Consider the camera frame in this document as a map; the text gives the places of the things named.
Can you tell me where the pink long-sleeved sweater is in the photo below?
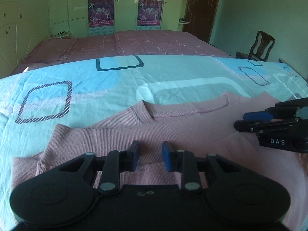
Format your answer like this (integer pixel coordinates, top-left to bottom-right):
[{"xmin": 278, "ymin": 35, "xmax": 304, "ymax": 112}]
[{"xmin": 12, "ymin": 91, "xmax": 302, "ymax": 223}]

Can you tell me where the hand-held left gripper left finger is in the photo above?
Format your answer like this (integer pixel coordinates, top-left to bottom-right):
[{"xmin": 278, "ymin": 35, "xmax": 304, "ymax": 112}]
[{"xmin": 52, "ymin": 140, "xmax": 140, "ymax": 195}]

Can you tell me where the blue patterned blanket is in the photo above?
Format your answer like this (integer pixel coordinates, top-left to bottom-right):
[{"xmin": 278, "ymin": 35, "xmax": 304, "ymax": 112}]
[{"xmin": 0, "ymin": 54, "xmax": 308, "ymax": 230}]

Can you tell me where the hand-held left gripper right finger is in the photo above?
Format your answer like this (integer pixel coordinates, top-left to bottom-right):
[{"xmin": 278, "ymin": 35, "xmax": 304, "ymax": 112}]
[{"xmin": 162, "ymin": 141, "xmax": 243, "ymax": 195}]

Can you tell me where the pink checked bed sheet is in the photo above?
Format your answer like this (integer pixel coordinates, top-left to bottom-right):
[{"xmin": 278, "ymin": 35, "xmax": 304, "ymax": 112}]
[{"xmin": 12, "ymin": 30, "xmax": 232, "ymax": 74}]

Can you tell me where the cream bed headboard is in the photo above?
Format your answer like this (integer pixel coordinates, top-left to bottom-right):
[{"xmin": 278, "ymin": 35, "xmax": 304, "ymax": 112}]
[{"xmin": 0, "ymin": 1, "xmax": 53, "ymax": 79}]

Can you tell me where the wooden chair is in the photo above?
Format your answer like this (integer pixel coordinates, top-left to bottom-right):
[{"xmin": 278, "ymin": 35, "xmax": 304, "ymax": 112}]
[{"xmin": 235, "ymin": 30, "xmax": 275, "ymax": 62}]

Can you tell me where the cream wardrobe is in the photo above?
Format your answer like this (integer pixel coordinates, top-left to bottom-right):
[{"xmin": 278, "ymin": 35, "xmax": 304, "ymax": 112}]
[{"xmin": 48, "ymin": 0, "xmax": 191, "ymax": 38}]

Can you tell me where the corner shelf unit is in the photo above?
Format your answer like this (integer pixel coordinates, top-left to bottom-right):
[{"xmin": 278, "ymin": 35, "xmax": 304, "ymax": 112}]
[{"xmin": 177, "ymin": 0, "xmax": 193, "ymax": 32}]

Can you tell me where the wall poster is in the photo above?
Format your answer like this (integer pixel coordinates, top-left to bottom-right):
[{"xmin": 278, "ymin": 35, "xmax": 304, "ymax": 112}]
[
  {"xmin": 87, "ymin": 0, "xmax": 115, "ymax": 37},
  {"xmin": 137, "ymin": 0, "xmax": 164, "ymax": 31}
]

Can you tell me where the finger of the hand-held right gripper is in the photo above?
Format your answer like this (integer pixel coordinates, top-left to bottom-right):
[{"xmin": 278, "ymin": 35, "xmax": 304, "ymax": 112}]
[
  {"xmin": 243, "ymin": 98, "xmax": 308, "ymax": 122},
  {"xmin": 234, "ymin": 118, "xmax": 308, "ymax": 133}
]

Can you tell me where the brown wooden door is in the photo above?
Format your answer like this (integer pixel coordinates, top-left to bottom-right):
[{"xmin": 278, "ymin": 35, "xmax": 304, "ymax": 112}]
[{"xmin": 182, "ymin": 0, "xmax": 222, "ymax": 43}]

